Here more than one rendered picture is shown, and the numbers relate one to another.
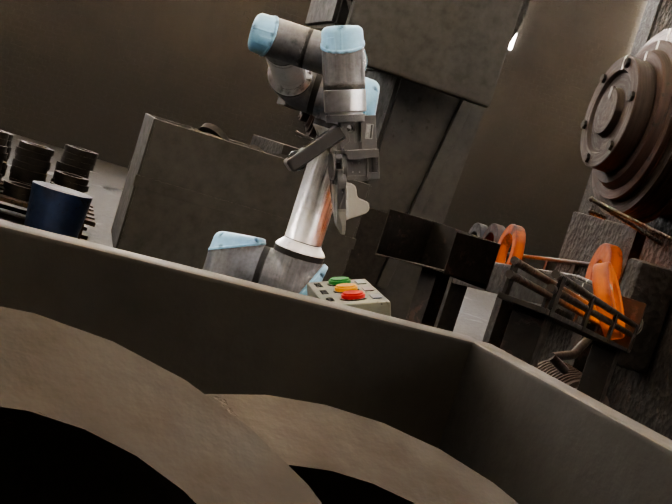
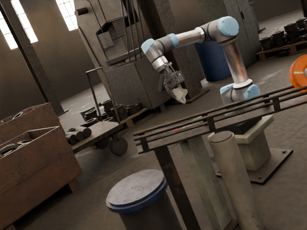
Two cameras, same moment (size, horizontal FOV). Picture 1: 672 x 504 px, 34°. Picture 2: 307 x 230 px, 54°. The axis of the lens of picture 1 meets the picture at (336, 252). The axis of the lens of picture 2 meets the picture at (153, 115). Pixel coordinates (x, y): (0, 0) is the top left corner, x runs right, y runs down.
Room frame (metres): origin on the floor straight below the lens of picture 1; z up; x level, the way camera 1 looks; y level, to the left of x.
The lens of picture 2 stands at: (1.17, -1.24, 1.05)
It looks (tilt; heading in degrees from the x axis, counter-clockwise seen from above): 14 degrees down; 64
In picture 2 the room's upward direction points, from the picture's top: 22 degrees counter-clockwise
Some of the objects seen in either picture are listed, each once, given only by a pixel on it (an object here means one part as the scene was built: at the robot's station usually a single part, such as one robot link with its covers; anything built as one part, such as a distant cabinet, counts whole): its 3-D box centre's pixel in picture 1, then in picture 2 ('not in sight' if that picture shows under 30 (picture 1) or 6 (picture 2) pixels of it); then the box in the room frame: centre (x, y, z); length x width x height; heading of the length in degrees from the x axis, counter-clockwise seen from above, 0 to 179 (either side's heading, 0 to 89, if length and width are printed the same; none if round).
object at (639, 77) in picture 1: (615, 113); not in sight; (2.69, -0.54, 1.11); 0.28 x 0.06 x 0.28; 10
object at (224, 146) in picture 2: not in sight; (237, 183); (1.97, -0.19, 0.26); 0.12 x 0.12 x 0.52
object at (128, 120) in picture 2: not in sight; (113, 114); (2.61, 2.94, 0.22); 1.20 x 0.81 x 0.44; 5
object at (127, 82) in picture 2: not in sight; (155, 77); (3.56, 3.01, 0.43); 1.23 x 0.93 x 0.87; 8
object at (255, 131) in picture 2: not in sight; (240, 128); (2.45, 0.22, 0.28); 0.32 x 0.32 x 0.04; 8
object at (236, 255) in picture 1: (235, 261); (230, 94); (2.46, 0.21, 0.53); 0.13 x 0.12 x 0.14; 89
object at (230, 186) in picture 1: (232, 216); not in sight; (5.29, 0.53, 0.39); 1.03 x 0.83 x 0.79; 104
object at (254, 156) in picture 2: not in sight; (246, 148); (2.45, 0.22, 0.13); 0.40 x 0.40 x 0.26; 8
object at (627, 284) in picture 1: (639, 315); not in sight; (2.48, -0.69, 0.68); 0.11 x 0.08 x 0.24; 100
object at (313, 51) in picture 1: (337, 58); (165, 44); (2.06, 0.10, 0.99); 0.11 x 0.11 x 0.08; 89
